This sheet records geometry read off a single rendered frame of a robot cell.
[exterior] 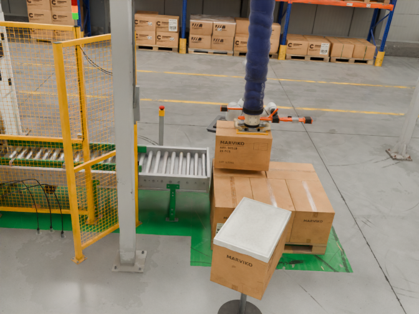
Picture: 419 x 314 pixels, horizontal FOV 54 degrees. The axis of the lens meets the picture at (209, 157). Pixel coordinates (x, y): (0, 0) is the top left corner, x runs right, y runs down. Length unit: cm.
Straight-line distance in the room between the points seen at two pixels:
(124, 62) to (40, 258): 219
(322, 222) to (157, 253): 169
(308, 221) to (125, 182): 187
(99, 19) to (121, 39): 986
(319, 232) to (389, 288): 83
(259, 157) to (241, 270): 179
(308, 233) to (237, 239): 157
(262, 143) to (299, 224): 92
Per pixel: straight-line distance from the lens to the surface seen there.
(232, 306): 387
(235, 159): 451
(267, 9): 412
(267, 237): 303
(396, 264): 486
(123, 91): 326
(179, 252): 436
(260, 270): 296
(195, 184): 447
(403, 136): 707
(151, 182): 448
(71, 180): 379
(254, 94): 432
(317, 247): 455
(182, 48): 1146
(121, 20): 313
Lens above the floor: 289
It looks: 28 degrees down
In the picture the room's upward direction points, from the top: 5 degrees clockwise
